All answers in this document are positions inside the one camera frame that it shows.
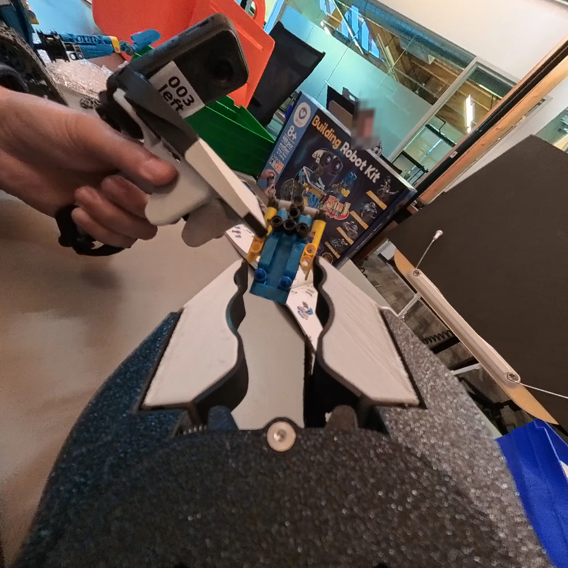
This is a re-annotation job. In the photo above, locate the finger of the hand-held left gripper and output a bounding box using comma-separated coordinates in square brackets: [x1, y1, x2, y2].
[182, 138, 271, 236]
[182, 200, 240, 249]

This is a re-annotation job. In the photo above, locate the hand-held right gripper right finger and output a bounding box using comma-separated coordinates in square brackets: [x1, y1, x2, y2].
[311, 259, 421, 418]

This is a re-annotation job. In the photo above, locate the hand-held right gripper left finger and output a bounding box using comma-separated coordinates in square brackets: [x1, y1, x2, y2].
[141, 262, 249, 413]

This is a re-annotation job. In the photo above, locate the yellow blue brick assembly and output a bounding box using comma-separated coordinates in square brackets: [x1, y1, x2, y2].
[247, 200, 327, 302]

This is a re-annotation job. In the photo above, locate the grey desk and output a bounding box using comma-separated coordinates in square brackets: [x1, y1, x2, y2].
[0, 191, 391, 542]

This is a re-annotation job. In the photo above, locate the person's left hand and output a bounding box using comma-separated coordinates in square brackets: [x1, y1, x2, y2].
[0, 87, 178, 249]

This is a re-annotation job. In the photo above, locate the green plastic bin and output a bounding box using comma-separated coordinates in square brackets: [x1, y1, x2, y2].
[182, 96, 276, 178]

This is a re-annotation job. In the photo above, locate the building instruction booklet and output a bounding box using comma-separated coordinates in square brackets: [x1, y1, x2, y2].
[227, 222, 325, 351]

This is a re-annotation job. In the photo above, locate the red plastic bin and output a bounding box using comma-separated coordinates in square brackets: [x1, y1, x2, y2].
[92, 0, 276, 107]

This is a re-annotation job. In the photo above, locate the black plastic bin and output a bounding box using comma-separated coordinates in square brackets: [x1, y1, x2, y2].
[247, 22, 326, 125]

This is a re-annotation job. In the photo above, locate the blue toy robot model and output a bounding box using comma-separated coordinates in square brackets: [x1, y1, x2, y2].
[36, 27, 162, 63]

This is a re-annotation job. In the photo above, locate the dark blue toy set box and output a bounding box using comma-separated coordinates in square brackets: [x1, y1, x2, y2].
[256, 92, 418, 267]

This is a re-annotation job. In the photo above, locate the clear plastic bag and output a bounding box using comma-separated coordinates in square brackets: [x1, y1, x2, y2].
[40, 58, 120, 107]

